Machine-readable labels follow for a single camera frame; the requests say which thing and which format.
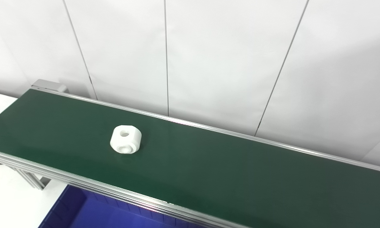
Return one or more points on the white plastic part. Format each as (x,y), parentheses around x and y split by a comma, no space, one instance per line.
(125,140)

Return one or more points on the green conveyor belt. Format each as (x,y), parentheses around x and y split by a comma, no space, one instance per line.
(209,164)
(82,183)

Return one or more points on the blue plastic bin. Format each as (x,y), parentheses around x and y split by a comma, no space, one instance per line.
(91,212)

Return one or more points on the grey conveyor end housing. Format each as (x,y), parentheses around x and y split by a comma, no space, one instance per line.
(48,85)

